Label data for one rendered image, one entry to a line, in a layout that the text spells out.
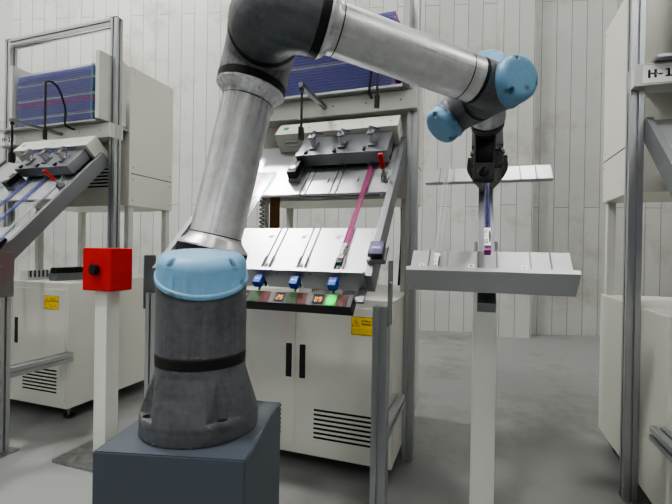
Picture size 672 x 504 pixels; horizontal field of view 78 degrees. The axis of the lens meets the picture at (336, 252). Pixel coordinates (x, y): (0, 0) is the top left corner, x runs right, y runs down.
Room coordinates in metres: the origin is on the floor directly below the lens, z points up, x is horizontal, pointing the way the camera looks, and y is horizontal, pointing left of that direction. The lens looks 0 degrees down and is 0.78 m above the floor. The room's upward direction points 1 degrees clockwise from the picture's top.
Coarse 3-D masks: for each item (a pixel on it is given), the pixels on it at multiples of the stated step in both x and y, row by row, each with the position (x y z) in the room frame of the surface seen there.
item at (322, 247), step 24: (264, 240) 1.28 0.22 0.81; (288, 240) 1.26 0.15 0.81; (312, 240) 1.23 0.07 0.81; (336, 240) 1.21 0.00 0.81; (360, 240) 1.19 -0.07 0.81; (264, 264) 1.20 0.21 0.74; (288, 264) 1.18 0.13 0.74; (312, 264) 1.16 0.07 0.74; (336, 264) 1.13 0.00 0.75; (360, 264) 1.12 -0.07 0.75
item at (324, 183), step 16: (272, 160) 1.66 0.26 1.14; (288, 160) 1.63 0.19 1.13; (304, 176) 1.51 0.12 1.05; (320, 176) 1.49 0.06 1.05; (336, 176) 1.46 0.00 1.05; (352, 176) 1.44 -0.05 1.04; (272, 192) 1.48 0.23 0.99; (288, 192) 1.46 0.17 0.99; (304, 192) 1.43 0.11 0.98; (320, 192) 1.41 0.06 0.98; (336, 192) 1.39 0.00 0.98; (352, 192) 1.37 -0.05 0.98; (368, 192) 1.36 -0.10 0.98; (384, 192) 1.34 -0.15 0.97
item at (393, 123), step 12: (348, 120) 1.59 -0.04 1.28; (360, 120) 1.57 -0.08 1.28; (372, 120) 1.55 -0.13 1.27; (384, 120) 1.53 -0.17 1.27; (396, 120) 1.51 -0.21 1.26; (276, 132) 1.65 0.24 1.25; (288, 132) 1.63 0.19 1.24; (312, 132) 1.59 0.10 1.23; (324, 132) 1.57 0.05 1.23; (336, 132) 1.56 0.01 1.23; (348, 132) 1.55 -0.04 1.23; (360, 132) 1.54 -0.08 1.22; (396, 132) 1.50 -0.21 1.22; (288, 144) 1.65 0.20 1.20; (300, 144) 1.64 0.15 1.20; (396, 144) 1.53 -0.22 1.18
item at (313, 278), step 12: (252, 276) 1.19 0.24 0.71; (264, 276) 1.17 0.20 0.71; (276, 276) 1.16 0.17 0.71; (288, 276) 1.15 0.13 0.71; (300, 276) 1.13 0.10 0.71; (312, 276) 1.12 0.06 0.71; (324, 276) 1.11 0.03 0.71; (336, 276) 1.09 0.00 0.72; (348, 276) 1.08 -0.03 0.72; (360, 276) 1.07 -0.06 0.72; (312, 288) 1.16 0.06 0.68; (324, 288) 1.14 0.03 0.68; (348, 288) 1.12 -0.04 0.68
